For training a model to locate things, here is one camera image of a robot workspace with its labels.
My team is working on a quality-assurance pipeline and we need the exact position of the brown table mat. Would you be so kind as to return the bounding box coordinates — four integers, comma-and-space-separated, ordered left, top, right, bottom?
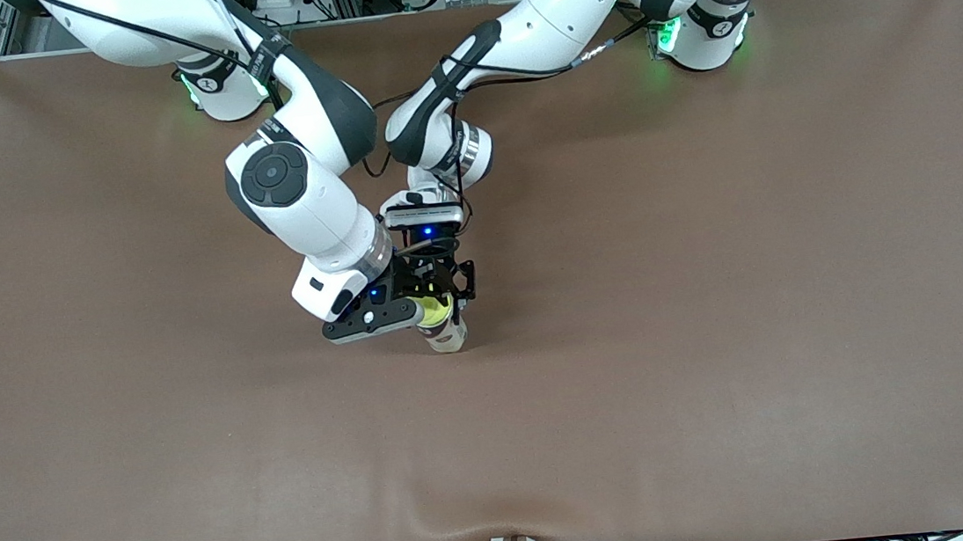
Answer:
0, 0, 963, 541

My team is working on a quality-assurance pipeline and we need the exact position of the blue white tennis ball can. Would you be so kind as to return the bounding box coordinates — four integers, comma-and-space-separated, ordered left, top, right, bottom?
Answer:
414, 303, 471, 357

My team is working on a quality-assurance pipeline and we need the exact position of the yellow Wilson tennis ball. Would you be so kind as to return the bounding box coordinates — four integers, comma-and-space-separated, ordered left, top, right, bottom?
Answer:
412, 294, 456, 330

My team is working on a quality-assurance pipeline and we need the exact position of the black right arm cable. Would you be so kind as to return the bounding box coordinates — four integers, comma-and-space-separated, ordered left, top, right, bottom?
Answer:
36, 0, 438, 289

